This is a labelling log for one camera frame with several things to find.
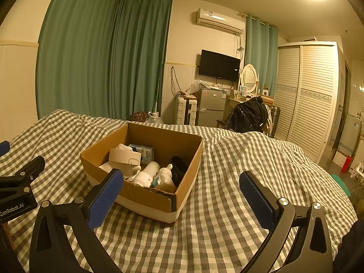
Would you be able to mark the brown suitcase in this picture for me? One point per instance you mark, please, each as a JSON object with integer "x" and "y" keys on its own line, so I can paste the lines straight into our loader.
{"x": 274, "y": 121}

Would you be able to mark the red fire extinguisher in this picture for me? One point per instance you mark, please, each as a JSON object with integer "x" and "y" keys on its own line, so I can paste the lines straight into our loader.
{"x": 346, "y": 165}

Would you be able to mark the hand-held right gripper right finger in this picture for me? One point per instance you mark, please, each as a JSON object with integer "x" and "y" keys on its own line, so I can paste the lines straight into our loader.
{"x": 258, "y": 202}

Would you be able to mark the white appliance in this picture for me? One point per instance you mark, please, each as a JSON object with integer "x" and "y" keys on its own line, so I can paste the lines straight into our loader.
{"x": 351, "y": 132}

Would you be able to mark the clear plastic bag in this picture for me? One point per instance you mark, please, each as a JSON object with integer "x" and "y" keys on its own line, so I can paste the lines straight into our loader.
{"x": 194, "y": 88}

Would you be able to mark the white louvred wardrobe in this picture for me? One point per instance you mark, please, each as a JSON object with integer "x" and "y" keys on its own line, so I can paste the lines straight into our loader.
{"x": 308, "y": 99}

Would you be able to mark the wooden dressing table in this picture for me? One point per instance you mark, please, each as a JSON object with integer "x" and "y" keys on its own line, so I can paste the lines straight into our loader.
{"x": 230, "y": 103}

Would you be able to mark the dark wooden chair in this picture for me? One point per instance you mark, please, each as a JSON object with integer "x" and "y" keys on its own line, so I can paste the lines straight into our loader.
{"x": 221, "y": 122}

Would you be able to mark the green checkered blanket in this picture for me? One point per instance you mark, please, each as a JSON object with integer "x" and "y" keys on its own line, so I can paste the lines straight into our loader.
{"x": 241, "y": 176}

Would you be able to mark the dark cloth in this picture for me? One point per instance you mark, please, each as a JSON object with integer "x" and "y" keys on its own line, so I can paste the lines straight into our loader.
{"x": 351, "y": 247}

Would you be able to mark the blue and white carton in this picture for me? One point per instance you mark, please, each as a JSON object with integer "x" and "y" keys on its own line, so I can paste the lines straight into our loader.
{"x": 145, "y": 152}

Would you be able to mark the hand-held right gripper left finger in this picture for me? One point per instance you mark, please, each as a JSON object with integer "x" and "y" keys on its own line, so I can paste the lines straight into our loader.
{"x": 105, "y": 202}

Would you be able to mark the white suitcase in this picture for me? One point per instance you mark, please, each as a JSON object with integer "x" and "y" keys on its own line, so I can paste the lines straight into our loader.
{"x": 184, "y": 111}

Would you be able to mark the white bottle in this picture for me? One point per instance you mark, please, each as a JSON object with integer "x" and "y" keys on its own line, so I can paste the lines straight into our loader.
{"x": 165, "y": 175}

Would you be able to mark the narrow green curtain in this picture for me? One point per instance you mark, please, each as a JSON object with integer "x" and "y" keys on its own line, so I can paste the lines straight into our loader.
{"x": 260, "y": 51}

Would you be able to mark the white cylindrical handheld device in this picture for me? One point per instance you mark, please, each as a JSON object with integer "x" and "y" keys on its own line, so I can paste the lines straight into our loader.
{"x": 146, "y": 175}

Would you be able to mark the clear plastic water jug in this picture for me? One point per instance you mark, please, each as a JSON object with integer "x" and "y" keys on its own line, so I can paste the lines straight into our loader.
{"x": 155, "y": 119}

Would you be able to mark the black wall television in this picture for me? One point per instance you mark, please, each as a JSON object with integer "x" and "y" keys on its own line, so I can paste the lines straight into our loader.
{"x": 219, "y": 65}

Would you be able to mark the green stool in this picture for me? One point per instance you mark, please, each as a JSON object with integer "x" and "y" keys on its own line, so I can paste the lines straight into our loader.
{"x": 339, "y": 183}

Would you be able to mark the black jacket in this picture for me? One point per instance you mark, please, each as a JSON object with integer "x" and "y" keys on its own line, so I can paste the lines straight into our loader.
{"x": 247, "y": 115}

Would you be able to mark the white side table with bottles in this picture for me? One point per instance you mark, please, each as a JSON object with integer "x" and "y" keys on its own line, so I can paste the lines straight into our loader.
{"x": 359, "y": 172}

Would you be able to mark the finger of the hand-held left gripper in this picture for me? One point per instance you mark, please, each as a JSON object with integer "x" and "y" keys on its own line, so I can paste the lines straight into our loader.
{"x": 4, "y": 148}
{"x": 27, "y": 167}

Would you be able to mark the white air conditioner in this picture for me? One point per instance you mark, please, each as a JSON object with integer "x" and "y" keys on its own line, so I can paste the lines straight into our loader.
{"x": 219, "y": 21}

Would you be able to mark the dark floral bag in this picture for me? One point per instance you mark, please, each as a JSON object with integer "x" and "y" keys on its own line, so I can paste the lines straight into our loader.
{"x": 139, "y": 116}

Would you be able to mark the oval white vanity mirror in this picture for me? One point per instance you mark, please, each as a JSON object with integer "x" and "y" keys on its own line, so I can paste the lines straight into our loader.
{"x": 249, "y": 76}

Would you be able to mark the silver small fridge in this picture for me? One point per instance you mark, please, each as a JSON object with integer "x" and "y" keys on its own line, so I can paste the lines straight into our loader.
{"x": 212, "y": 105}

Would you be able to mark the white pole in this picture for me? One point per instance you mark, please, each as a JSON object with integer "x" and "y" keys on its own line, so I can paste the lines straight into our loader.
{"x": 157, "y": 98}

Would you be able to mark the wide green curtain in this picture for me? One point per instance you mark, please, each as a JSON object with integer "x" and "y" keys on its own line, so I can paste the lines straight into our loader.
{"x": 85, "y": 57}

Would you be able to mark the brown cardboard box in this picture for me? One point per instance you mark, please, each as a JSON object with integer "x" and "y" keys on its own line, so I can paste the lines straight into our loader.
{"x": 148, "y": 196}

